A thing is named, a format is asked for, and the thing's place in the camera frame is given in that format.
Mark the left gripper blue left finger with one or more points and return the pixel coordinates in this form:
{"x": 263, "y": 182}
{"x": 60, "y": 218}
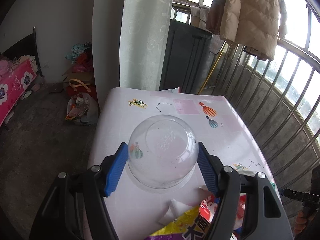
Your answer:
{"x": 113, "y": 166}

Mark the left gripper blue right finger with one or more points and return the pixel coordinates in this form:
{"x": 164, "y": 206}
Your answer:
{"x": 210, "y": 169}

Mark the clear plastic bowl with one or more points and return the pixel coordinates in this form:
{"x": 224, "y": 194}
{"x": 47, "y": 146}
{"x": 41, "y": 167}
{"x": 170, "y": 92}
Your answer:
{"x": 163, "y": 152}

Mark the white tissue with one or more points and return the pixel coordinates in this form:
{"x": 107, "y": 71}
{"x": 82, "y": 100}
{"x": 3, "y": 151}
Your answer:
{"x": 175, "y": 210}

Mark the purple yellow noodle bag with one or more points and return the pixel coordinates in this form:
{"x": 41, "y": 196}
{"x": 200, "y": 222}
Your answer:
{"x": 193, "y": 224}

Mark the yellow broom stick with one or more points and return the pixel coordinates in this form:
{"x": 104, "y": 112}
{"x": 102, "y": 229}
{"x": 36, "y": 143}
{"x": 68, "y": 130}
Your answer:
{"x": 212, "y": 68}

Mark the pile of bags and clothes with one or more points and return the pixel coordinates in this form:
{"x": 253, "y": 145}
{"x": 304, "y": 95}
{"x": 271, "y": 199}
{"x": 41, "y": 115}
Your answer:
{"x": 79, "y": 84}

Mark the metal balcony railing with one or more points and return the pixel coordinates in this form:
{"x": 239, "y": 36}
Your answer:
{"x": 278, "y": 100}

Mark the dark metal cabinet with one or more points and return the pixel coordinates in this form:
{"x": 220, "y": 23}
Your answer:
{"x": 185, "y": 57}

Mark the pink floral bedding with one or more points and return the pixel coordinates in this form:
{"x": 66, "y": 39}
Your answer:
{"x": 16, "y": 77}

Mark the beige puffer jacket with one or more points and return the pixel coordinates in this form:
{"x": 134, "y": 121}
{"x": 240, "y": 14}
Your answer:
{"x": 255, "y": 24}

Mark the white patterned curtain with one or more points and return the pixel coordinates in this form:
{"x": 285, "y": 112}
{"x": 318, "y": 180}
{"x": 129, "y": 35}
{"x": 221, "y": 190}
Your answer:
{"x": 143, "y": 39}

